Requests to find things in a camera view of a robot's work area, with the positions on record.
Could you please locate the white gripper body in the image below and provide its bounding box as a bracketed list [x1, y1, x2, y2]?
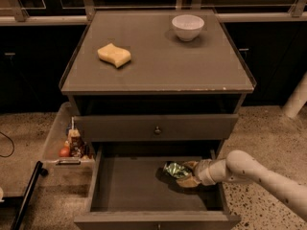
[194, 159, 216, 186]

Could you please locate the crushed green can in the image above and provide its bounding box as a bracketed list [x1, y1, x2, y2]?
[163, 161, 191, 179]

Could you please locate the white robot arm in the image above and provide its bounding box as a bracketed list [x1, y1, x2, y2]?
[177, 150, 307, 221]

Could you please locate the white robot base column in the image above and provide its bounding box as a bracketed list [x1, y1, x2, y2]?
[282, 72, 307, 118]

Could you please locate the grey top drawer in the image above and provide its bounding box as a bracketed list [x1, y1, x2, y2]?
[74, 114, 238, 142]

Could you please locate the brass top drawer knob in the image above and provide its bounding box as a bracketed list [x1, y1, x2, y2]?
[154, 126, 162, 135]

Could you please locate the grey open middle drawer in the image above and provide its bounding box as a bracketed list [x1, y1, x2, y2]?
[74, 142, 241, 230]

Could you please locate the grey wooden drawer cabinet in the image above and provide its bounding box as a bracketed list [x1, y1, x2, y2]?
[59, 9, 258, 230]

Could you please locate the brown snack packet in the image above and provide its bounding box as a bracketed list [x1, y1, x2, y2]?
[68, 129, 84, 158]

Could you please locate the clear plastic storage bin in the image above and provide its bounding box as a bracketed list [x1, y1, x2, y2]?
[40, 101, 96, 171]

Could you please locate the red round fruit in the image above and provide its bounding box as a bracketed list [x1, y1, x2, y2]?
[59, 148, 70, 157]

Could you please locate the yellow sponge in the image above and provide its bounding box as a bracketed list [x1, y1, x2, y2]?
[97, 43, 131, 68]

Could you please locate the white ceramic bowl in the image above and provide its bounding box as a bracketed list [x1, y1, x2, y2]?
[172, 14, 204, 41]

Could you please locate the black metal stand leg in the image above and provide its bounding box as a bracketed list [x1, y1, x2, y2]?
[11, 161, 48, 230]

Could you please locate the black cable on floor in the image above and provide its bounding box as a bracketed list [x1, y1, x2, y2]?
[0, 130, 16, 158]

